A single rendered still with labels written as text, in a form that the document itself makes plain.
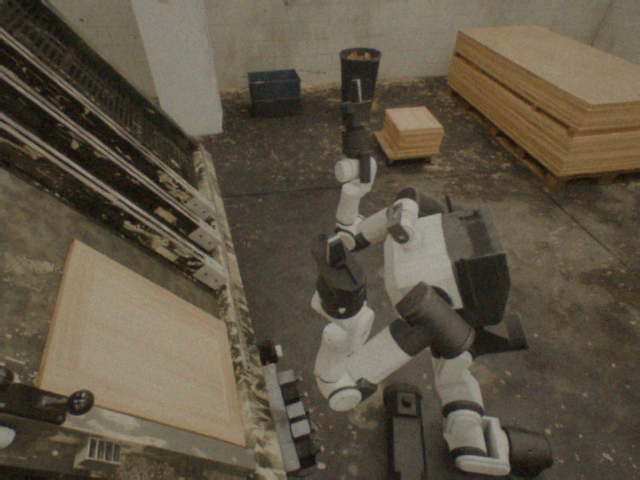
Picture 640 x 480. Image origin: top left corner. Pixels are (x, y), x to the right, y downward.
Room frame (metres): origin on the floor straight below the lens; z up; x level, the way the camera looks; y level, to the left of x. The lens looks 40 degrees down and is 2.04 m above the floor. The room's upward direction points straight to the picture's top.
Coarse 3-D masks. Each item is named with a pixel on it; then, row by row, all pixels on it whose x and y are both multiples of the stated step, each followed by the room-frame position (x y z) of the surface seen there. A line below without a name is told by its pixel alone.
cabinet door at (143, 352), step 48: (96, 288) 0.69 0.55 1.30; (144, 288) 0.80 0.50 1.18; (48, 336) 0.51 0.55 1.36; (96, 336) 0.56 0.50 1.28; (144, 336) 0.64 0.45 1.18; (192, 336) 0.74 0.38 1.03; (48, 384) 0.40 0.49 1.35; (96, 384) 0.45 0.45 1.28; (144, 384) 0.50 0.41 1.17; (192, 384) 0.58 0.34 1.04; (192, 432) 0.45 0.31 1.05; (240, 432) 0.51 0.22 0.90
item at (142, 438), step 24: (96, 408) 0.39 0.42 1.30; (24, 432) 0.32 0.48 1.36; (48, 432) 0.32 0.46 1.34; (72, 432) 0.33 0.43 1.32; (96, 432) 0.34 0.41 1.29; (120, 432) 0.36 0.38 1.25; (144, 432) 0.38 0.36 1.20; (168, 432) 0.41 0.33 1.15; (144, 456) 0.36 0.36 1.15; (168, 456) 0.37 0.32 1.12; (192, 456) 0.38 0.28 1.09; (216, 456) 0.40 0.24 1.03; (240, 456) 0.43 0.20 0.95
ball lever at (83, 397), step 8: (80, 392) 0.33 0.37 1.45; (88, 392) 0.33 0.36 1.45; (40, 400) 0.35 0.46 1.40; (48, 400) 0.35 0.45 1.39; (56, 400) 0.34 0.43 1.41; (64, 400) 0.34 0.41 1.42; (72, 400) 0.32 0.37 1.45; (80, 400) 0.32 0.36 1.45; (88, 400) 0.32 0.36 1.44; (40, 408) 0.34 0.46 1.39; (48, 408) 0.34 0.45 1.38; (72, 408) 0.31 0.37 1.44; (80, 408) 0.31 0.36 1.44; (88, 408) 0.31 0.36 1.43
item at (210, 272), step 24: (0, 120) 0.98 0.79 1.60; (0, 144) 0.94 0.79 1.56; (24, 144) 0.96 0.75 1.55; (24, 168) 0.95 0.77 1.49; (48, 168) 0.96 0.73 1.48; (72, 168) 1.01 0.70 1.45; (72, 192) 0.97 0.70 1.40; (96, 192) 0.99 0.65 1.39; (120, 216) 1.00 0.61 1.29; (144, 216) 1.05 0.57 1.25; (144, 240) 1.01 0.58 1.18; (168, 240) 1.03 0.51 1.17; (192, 264) 1.05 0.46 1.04; (216, 264) 1.11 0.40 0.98; (216, 288) 1.07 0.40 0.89
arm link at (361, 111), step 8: (344, 104) 1.14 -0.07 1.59; (352, 104) 1.12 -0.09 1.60; (360, 104) 1.14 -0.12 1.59; (368, 104) 1.17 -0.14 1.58; (344, 112) 1.12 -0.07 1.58; (352, 112) 1.11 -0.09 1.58; (360, 112) 1.14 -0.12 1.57; (368, 112) 1.17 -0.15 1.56; (344, 120) 1.13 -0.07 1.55; (352, 120) 1.12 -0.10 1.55; (360, 120) 1.13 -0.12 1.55; (368, 120) 1.16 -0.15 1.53; (352, 128) 1.13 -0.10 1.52; (360, 128) 1.13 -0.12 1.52; (368, 128) 1.16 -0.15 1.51; (344, 136) 1.12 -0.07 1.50; (352, 136) 1.11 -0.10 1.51; (360, 136) 1.10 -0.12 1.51; (368, 136) 1.12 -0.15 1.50; (344, 144) 1.12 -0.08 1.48; (352, 144) 1.10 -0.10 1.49; (360, 144) 1.10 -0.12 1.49
